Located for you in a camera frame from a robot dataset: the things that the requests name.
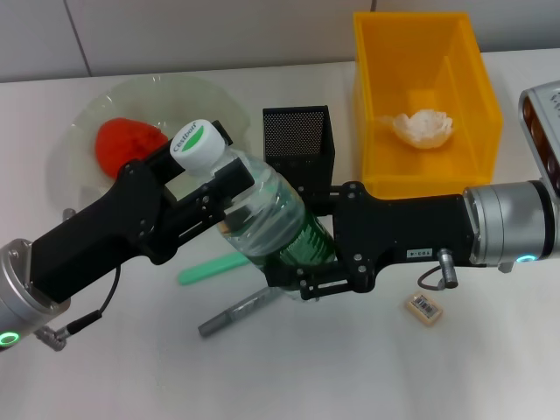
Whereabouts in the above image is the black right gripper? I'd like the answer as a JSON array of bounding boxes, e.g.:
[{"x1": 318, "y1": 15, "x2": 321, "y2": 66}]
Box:
[{"x1": 262, "y1": 181, "x2": 478, "y2": 303}]

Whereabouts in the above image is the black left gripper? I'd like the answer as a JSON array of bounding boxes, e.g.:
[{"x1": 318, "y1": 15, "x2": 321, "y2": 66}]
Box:
[{"x1": 30, "y1": 120, "x2": 232, "y2": 304}]

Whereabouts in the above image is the red-orange toy orange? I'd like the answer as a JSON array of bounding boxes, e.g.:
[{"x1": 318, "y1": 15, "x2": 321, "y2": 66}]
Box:
[{"x1": 94, "y1": 117, "x2": 170, "y2": 179}]

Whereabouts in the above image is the clear green-label water bottle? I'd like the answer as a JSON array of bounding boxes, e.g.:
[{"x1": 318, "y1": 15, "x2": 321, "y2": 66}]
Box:
[{"x1": 169, "y1": 118, "x2": 338, "y2": 303}]

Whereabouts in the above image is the white paper ball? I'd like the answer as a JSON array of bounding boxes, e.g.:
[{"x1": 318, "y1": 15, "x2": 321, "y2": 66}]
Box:
[{"x1": 378, "y1": 108, "x2": 456, "y2": 150}]

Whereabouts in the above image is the translucent green wavy fruit plate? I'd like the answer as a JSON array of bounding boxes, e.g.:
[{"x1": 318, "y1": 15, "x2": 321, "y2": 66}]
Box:
[{"x1": 45, "y1": 73, "x2": 250, "y2": 215}]

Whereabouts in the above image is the black mesh pen holder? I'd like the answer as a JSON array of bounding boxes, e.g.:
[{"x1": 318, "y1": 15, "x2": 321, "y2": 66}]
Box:
[{"x1": 262, "y1": 104, "x2": 336, "y2": 207}]

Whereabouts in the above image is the mint green pen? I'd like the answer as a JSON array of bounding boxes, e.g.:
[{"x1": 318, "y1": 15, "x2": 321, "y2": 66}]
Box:
[{"x1": 177, "y1": 251, "x2": 249, "y2": 286}]

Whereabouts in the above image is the grey marker pen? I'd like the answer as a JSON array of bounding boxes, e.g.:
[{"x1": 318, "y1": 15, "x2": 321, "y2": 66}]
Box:
[{"x1": 198, "y1": 283, "x2": 281, "y2": 338}]

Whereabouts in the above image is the beige eraser with barcode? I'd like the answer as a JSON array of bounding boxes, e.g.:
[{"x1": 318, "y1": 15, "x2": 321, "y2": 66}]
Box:
[{"x1": 402, "y1": 293, "x2": 444, "y2": 327}]

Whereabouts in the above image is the yellow plastic bin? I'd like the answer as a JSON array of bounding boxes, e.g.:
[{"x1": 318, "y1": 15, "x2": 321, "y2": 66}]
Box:
[{"x1": 353, "y1": 10, "x2": 503, "y2": 200}]

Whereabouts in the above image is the right gripper cable with connector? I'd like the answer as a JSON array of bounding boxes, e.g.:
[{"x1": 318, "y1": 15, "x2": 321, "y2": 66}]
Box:
[{"x1": 417, "y1": 247, "x2": 459, "y2": 293}]

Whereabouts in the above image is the gripper cable with connector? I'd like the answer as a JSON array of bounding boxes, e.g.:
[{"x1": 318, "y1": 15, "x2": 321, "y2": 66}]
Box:
[
  {"x1": 34, "y1": 266, "x2": 122, "y2": 351},
  {"x1": 417, "y1": 247, "x2": 459, "y2": 293}
]

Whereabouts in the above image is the left gripper cable with connector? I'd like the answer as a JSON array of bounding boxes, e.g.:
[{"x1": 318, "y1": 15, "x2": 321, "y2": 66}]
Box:
[{"x1": 34, "y1": 266, "x2": 122, "y2": 351}]

